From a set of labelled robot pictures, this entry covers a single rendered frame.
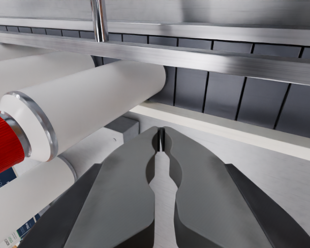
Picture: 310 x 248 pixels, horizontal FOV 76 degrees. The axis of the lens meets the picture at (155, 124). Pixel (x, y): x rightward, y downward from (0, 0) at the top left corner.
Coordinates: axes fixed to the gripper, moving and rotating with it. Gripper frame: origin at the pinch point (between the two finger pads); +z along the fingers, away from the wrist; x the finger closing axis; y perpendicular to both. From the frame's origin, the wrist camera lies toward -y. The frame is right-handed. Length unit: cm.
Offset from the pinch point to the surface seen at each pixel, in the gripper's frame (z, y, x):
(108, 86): 4.8, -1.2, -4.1
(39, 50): 18.9, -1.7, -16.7
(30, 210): 15.1, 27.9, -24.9
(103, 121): 3.4, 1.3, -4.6
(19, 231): 29, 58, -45
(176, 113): 8.8, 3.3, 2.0
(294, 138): 4.0, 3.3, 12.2
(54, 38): 10.3, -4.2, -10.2
